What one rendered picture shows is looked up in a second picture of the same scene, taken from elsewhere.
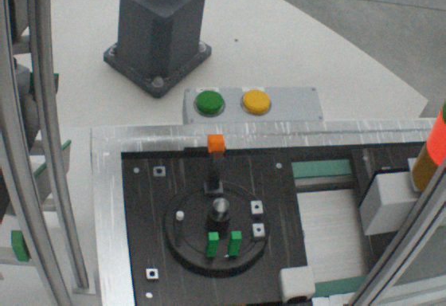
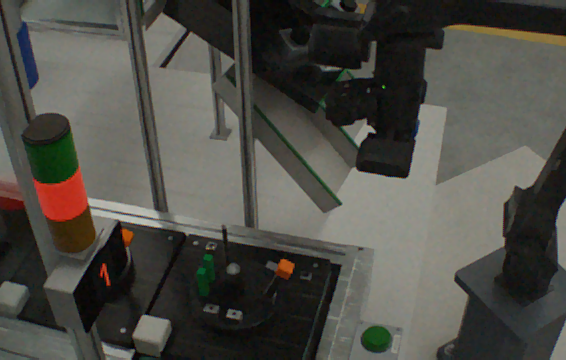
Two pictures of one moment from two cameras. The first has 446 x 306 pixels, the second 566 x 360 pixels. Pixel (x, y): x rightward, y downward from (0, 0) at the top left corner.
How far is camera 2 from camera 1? 1.08 m
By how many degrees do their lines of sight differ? 72
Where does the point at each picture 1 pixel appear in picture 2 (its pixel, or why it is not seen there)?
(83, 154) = (383, 283)
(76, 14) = not seen: outside the picture
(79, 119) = (426, 287)
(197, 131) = (347, 323)
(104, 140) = (360, 259)
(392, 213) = not seen: hidden behind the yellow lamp
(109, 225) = (274, 244)
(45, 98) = (239, 33)
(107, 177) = (321, 253)
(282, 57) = not seen: outside the picture
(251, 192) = (262, 335)
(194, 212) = (253, 281)
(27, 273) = (273, 218)
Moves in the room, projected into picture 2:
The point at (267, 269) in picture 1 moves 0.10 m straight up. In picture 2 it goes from (181, 322) to (173, 277)
